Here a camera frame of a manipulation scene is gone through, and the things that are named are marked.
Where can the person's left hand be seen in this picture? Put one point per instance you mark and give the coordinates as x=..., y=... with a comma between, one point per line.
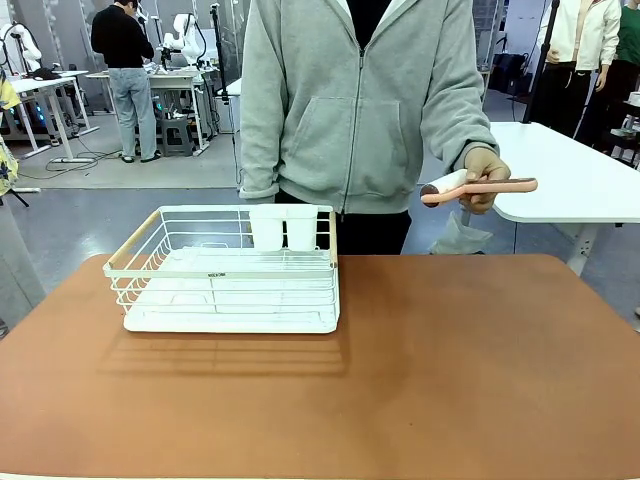
x=487, y=165

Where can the white utensil holder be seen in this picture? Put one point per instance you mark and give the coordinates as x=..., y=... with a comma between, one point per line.
x=285, y=227

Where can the white drip tray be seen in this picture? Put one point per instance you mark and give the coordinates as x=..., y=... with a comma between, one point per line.
x=230, y=322

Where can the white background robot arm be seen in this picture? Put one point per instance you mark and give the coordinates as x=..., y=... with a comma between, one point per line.
x=22, y=42
x=187, y=37

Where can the person's right forearm grey sleeve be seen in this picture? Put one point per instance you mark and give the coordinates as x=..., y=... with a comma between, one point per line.
x=257, y=140

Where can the person's left forearm grey sleeve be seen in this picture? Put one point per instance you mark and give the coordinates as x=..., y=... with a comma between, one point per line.
x=460, y=110

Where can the white desk with rounded corner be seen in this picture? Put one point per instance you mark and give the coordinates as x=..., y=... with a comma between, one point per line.
x=555, y=175

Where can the crumpled grey bag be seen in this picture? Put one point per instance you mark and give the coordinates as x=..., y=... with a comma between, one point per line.
x=457, y=237

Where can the black tripod pole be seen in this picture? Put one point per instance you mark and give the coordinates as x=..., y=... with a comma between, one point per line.
x=542, y=60

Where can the person in white jacket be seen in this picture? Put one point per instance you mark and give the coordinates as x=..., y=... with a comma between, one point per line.
x=580, y=45

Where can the person in grey hoodie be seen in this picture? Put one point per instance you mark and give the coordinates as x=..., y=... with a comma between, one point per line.
x=325, y=100

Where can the thin black stand pole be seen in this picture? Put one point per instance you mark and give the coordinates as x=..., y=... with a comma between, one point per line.
x=218, y=45

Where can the grey step stool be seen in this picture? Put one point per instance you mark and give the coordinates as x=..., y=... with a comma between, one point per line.
x=176, y=135

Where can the white workbench with robot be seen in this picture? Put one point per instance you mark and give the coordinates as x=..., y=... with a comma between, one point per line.
x=172, y=80

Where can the person in black sweater, jeans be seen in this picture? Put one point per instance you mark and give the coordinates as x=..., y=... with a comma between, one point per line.
x=125, y=65

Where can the white height-adjustable desk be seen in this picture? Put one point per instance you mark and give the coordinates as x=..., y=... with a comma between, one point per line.
x=45, y=85

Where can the yellow patterned cloth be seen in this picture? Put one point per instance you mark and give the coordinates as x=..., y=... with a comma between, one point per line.
x=6, y=150

